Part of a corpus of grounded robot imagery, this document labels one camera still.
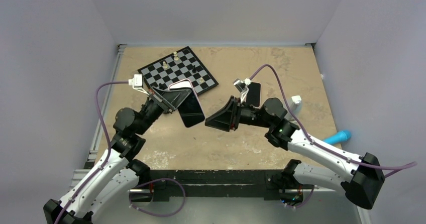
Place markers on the black and white chessboard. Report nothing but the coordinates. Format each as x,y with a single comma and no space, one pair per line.
155,75

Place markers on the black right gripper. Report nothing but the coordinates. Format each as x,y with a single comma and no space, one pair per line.
228,118

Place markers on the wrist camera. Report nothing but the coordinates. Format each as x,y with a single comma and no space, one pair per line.
242,87
138,84

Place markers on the aluminium table frame rail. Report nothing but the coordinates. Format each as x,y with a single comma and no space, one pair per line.
103,105

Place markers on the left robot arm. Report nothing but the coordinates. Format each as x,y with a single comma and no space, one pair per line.
117,171

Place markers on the white spray bottle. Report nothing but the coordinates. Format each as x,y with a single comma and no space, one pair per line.
295,104

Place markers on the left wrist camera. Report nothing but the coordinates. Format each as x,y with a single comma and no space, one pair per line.
138,84

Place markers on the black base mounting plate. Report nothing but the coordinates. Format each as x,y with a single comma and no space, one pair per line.
267,184

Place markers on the black chess pawn left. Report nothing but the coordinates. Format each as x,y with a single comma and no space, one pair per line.
162,86

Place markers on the black bare phone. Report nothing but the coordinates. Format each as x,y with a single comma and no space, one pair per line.
191,112

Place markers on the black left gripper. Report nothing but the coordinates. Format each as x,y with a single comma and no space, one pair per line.
171,99

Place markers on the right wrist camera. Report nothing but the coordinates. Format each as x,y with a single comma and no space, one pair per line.
242,87

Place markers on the white chess pawn far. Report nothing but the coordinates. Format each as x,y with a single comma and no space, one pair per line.
175,56

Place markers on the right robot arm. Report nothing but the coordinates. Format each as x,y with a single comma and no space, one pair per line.
358,177

